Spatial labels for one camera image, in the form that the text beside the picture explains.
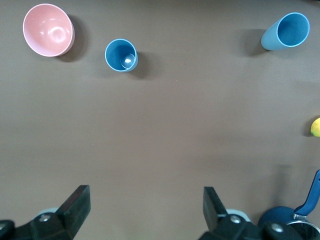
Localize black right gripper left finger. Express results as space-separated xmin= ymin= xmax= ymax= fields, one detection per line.
xmin=14 ymin=184 xmax=91 ymax=240

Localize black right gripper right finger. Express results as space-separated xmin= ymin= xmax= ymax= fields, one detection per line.
xmin=198 ymin=186 xmax=266 ymax=240

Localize short blue cup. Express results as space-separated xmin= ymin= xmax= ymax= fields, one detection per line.
xmin=104 ymin=38 xmax=139 ymax=73

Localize dark blue saucepan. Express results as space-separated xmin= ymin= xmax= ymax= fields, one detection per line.
xmin=257 ymin=169 xmax=320 ymax=240

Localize yellow lemon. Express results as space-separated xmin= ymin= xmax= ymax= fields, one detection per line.
xmin=310 ymin=117 xmax=320 ymax=138

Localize tall blue cup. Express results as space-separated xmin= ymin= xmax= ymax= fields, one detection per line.
xmin=260 ymin=12 xmax=311 ymax=51

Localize pink bowl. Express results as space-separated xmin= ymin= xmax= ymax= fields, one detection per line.
xmin=22 ymin=3 xmax=76 ymax=58

